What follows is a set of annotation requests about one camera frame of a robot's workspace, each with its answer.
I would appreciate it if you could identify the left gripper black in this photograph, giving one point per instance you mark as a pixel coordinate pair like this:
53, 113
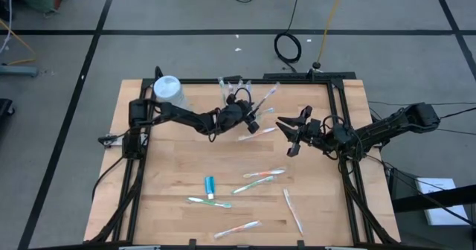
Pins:
234, 114

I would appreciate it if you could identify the grey metal floor base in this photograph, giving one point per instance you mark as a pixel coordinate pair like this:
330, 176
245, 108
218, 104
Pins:
18, 70

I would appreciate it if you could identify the white plastic cup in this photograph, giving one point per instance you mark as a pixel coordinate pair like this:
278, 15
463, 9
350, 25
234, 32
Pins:
167, 88

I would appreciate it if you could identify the white paper sheet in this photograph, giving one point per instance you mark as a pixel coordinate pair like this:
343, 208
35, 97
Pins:
446, 216

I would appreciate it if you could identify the long black bar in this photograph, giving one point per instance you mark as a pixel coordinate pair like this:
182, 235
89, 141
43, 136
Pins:
308, 75

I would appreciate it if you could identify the black aluminium table frame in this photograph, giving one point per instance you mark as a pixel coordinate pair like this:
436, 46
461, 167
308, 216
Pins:
282, 81

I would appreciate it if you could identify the dark floor box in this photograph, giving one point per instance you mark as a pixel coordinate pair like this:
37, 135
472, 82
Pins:
399, 183

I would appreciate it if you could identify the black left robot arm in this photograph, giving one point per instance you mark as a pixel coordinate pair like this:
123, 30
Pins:
182, 116

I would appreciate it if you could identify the black floor object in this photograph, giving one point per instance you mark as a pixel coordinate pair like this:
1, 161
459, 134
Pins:
4, 110

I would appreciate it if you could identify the blue toothpaste tube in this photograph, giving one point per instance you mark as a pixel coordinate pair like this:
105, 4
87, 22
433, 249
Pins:
209, 186

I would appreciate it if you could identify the orange toothbrush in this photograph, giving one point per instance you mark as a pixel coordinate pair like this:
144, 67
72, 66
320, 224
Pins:
258, 133
238, 229
264, 173

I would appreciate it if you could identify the blue toothbrush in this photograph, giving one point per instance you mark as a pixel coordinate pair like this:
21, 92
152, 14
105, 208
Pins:
248, 87
231, 87

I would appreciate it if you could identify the clear acrylic organizer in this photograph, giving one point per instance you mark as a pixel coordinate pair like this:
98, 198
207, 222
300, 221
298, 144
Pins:
256, 99

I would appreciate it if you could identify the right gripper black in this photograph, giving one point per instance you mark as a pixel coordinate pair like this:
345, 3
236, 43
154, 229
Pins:
312, 131

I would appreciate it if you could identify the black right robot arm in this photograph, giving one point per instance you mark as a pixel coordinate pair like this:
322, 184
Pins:
386, 125

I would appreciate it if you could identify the white wrapped toothbrush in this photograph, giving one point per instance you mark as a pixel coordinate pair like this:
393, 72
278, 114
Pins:
293, 212

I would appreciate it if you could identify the black floor beam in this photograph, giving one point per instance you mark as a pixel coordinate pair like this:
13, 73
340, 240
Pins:
439, 197

